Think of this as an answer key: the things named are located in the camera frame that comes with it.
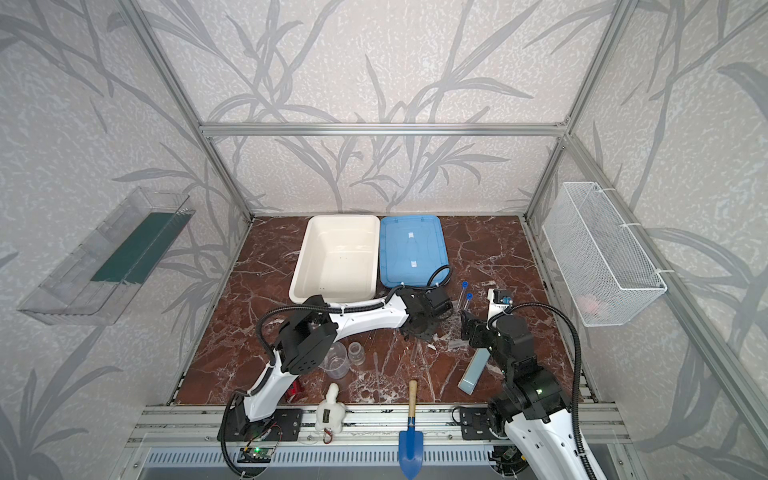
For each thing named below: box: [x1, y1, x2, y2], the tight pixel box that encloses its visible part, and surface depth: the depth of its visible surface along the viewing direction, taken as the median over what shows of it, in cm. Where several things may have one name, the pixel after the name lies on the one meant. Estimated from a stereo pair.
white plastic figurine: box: [315, 382, 346, 434], surface depth 75 cm
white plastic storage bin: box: [289, 214, 380, 304], surface depth 101 cm
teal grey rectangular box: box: [457, 348, 491, 395], surface depth 80 cm
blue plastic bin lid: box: [379, 215, 449, 288], surface depth 113 cm
